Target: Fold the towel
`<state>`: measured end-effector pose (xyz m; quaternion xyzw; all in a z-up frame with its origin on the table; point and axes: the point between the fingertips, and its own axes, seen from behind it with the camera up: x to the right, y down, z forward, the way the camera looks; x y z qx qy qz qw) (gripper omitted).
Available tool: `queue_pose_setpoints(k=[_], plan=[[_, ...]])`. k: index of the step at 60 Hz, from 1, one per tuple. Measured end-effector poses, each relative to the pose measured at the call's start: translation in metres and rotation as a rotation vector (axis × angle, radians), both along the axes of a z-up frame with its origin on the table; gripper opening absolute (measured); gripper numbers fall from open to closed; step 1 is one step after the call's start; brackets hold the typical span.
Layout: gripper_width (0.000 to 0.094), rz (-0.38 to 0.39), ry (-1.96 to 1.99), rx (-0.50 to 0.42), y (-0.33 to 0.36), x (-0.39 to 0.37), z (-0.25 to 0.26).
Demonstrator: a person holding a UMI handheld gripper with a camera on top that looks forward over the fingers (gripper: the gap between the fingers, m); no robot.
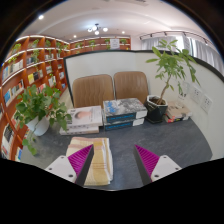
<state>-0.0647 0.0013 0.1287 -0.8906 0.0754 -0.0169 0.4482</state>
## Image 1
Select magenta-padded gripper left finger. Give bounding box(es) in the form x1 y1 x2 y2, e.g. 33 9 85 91
44 143 95 187

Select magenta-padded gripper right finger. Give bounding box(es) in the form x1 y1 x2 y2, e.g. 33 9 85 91
133 144 183 186

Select cream towel with yellow stripes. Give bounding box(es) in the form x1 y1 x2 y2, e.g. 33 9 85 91
65 136 114 187

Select white book with plain cover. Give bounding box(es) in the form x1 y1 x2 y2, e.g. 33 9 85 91
59 124 100 136

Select small stack of books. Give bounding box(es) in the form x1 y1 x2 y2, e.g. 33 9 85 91
164 100 193 124

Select white book with face cover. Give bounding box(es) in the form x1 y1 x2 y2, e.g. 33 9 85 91
66 105 104 129

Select small tree in black pot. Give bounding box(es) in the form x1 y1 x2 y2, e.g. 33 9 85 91
145 39 201 124

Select thin blue-spined book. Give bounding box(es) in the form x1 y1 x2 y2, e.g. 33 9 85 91
103 117 146 132

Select pothos plant in white pot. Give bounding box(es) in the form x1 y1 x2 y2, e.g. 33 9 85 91
14 84 73 156

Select blue-spined book with photo cover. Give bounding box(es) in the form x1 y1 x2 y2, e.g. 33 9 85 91
102 97 148 124

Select brown leather chair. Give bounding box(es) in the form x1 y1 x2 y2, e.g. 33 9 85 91
113 70 150 105
72 73 115 109

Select orange wooden bookshelf unit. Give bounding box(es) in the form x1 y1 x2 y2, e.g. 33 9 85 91
0 34 132 161

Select white sheer curtain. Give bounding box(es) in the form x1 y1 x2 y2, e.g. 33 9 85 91
139 34 224 74

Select white poster on shelf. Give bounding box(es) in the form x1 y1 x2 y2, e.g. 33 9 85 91
109 38 120 50

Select ceiling lamp with round bulbs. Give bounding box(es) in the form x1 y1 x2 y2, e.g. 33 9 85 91
87 23 109 36

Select white wall socket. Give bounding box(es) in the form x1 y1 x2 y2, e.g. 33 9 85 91
191 87 204 105
199 94 214 114

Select black ceiling track light rail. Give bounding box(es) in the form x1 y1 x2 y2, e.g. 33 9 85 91
139 30 209 44

